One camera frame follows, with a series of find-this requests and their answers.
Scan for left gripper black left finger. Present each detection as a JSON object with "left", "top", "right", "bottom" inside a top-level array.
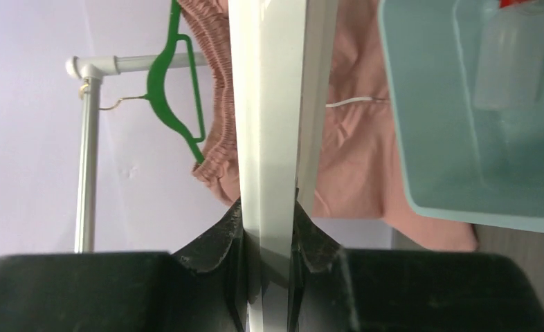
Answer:
[{"left": 0, "top": 203, "right": 247, "bottom": 331}]

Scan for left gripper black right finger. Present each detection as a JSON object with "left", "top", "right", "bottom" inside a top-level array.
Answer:
[{"left": 288, "top": 205, "right": 544, "bottom": 331}]

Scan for white red wash bottle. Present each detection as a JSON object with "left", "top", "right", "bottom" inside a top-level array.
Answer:
[{"left": 473, "top": 1, "right": 544, "bottom": 111}]

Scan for pink shorts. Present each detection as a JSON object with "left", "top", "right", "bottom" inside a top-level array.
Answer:
[{"left": 180, "top": 1, "right": 478, "bottom": 252}]

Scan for green clothes hanger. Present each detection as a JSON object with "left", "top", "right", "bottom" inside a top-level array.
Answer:
[{"left": 99, "top": 0, "right": 207, "bottom": 166}]

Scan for teal plastic bin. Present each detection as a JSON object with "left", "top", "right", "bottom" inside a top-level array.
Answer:
[{"left": 379, "top": 1, "right": 544, "bottom": 233}]

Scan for white metal clothes rack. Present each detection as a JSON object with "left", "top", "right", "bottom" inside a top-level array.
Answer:
[{"left": 65, "top": 53, "right": 207, "bottom": 253}]

